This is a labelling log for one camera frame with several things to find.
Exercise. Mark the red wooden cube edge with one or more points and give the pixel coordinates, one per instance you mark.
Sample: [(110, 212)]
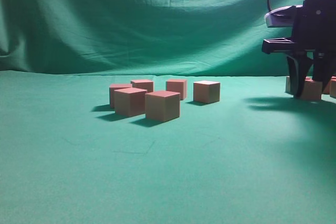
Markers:
[(332, 89)]

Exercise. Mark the red wooden cube back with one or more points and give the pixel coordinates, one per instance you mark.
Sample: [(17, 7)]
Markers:
[(327, 88)]

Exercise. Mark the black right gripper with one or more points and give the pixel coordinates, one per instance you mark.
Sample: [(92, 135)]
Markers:
[(313, 30)]

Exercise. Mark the red wooden cube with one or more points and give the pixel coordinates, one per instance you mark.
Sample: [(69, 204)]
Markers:
[(327, 88), (288, 85), (312, 90)]

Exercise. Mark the red cube carried aloft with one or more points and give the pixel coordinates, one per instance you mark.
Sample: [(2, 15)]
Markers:
[(162, 105)]

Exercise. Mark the green cloth backdrop and cover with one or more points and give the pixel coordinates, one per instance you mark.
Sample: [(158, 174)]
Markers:
[(256, 156)]

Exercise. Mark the red cube placed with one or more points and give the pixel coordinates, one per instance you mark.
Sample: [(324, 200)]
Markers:
[(206, 91), (143, 84), (177, 85)]

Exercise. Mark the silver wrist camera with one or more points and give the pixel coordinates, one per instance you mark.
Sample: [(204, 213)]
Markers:
[(282, 17)]

